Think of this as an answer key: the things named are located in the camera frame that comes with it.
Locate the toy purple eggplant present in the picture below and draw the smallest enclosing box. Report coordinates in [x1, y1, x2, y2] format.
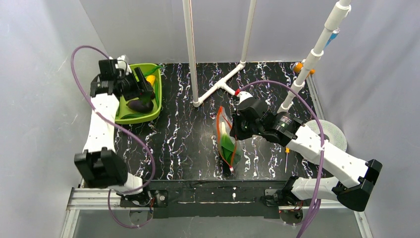
[126, 99, 154, 114]

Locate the clear zip bag orange zipper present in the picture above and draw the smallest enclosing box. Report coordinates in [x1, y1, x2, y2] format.
[214, 106, 243, 173]

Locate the toy bok choy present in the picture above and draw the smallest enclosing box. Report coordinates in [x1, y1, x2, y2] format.
[217, 121, 242, 167]

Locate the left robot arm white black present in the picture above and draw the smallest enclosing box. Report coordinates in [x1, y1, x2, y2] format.
[74, 55, 154, 206]

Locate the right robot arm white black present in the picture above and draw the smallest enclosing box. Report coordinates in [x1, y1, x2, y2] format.
[230, 93, 383, 212]

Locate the toy yellow corn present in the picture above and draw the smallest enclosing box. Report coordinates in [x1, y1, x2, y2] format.
[146, 75, 156, 87]

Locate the green plastic basin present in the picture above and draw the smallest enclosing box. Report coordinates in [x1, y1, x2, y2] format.
[115, 63, 162, 124]

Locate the toy green chili pepper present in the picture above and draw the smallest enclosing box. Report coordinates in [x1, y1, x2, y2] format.
[143, 65, 163, 77]

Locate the black marble pattern mat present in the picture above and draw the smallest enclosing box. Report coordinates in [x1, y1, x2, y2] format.
[114, 62, 318, 180]

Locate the orange clamp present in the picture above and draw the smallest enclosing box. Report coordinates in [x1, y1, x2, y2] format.
[291, 61, 316, 75]

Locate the white filament spool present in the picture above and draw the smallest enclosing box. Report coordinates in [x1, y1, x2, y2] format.
[306, 119, 348, 152]

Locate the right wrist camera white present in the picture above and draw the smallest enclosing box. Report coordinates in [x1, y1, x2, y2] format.
[234, 89, 253, 105]

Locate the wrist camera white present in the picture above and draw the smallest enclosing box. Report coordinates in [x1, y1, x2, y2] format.
[234, 89, 253, 105]
[117, 55, 132, 75]

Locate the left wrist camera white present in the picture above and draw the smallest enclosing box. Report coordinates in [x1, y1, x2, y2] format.
[117, 55, 132, 75]

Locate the yellow handle screwdriver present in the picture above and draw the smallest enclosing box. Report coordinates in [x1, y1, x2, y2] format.
[284, 147, 290, 173]

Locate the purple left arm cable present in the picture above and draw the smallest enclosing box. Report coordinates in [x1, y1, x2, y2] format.
[70, 45, 157, 229]

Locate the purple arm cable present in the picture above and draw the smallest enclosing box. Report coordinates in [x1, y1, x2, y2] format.
[70, 45, 157, 229]
[235, 80, 325, 238]

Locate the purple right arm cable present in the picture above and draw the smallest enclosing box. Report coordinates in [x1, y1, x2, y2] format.
[235, 80, 325, 238]

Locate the aluminium rail frame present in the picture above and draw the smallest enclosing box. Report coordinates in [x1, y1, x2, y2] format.
[60, 73, 374, 238]

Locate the white PVC pipe frame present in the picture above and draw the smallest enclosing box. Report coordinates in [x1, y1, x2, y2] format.
[182, 0, 352, 114]

